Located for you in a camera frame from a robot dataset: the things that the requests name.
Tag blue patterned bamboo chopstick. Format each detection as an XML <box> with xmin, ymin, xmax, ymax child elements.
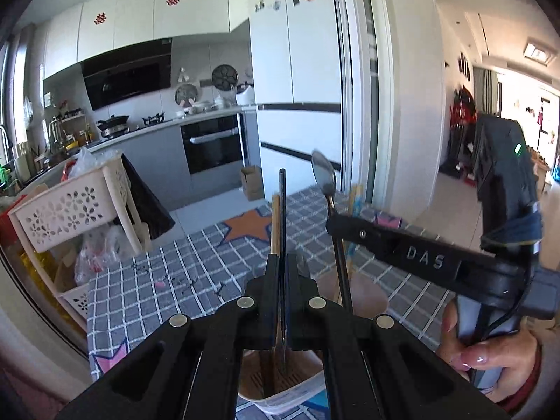
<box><xmin>344</xmin><ymin>184</ymin><xmax>366</xmax><ymax>289</ymax></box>

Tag dark translucent plastic spoon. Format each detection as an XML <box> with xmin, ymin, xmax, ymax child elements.
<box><xmin>311</xmin><ymin>150</ymin><xmax>353</xmax><ymax>314</ymax></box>

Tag black chopstick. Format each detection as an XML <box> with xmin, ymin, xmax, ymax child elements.
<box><xmin>278</xmin><ymin>168</ymin><xmax>287</xmax><ymax>373</ymax></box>

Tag long bamboo chopstick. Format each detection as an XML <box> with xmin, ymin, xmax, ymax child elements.
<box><xmin>271</xmin><ymin>194</ymin><xmax>281</xmax><ymax>256</ymax></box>

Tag chrome kitchen faucet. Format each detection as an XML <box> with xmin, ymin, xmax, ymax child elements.
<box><xmin>0</xmin><ymin>124</ymin><xmax>13</xmax><ymax>165</ymax></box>

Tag person's right hand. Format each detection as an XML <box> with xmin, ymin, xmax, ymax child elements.
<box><xmin>436</xmin><ymin>301</ymin><xmax>541</xmax><ymax>412</ymax></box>

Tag pink plastic utensil holder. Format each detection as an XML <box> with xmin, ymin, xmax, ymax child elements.
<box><xmin>238</xmin><ymin>351</ymin><xmax>326</xmax><ymax>415</ymax></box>

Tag grey checked tablecloth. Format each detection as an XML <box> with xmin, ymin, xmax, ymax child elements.
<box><xmin>87</xmin><ymin>194</ymin><xmax>453</xmax><ymax>380</ymax></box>

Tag black hanging apron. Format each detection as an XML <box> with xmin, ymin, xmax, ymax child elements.
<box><xmin>121</xmin><ymin>155</ymin><xmax>176</xmax><ymax>240</ymax></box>

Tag cardboard box on floor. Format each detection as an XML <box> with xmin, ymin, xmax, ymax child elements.
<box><xmin>240</xmin><ymin>165</ymin><xmax>264</xmax><ymax>201</ymax></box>

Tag white plastic storage trolley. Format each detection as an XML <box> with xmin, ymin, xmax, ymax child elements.
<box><xmin>8</xmin><ymin>152</ymin><xmax>152</xmax><ymax>329</ymax></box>

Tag black built-in oven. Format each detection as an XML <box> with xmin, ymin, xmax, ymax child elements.
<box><xmin>180</xmin><ymin>113</ymin><xmax>246</xmax><ymax>174</ymax></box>

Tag black wok on stove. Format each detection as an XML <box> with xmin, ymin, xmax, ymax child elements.
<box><xmin>96</xmin><ymin>115</ymin><xmax>129</xmax><ymax>139</ymax></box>

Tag white refrigerator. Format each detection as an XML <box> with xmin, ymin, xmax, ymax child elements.
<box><xmin>249</xmin><ymin>0</ymin><xmax>343</xmax><ymax>199</ymax></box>

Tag black range hood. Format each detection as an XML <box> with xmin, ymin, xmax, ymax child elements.
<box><xmin>81</xmin><ymin>38</ymin><xmax>173</xmax><ymax>110</ymax></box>

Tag white upper cabinets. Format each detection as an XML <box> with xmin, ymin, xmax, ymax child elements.
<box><xmin>43</xmin><ymin>0</ymin><xmax>249</xmax><ymax>78</ymax></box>

